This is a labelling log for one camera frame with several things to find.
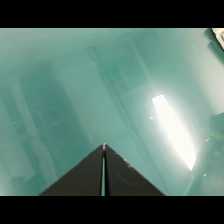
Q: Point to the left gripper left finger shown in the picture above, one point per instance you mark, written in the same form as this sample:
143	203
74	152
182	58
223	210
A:
83	178

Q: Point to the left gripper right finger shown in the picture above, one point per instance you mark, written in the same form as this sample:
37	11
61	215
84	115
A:
128	178

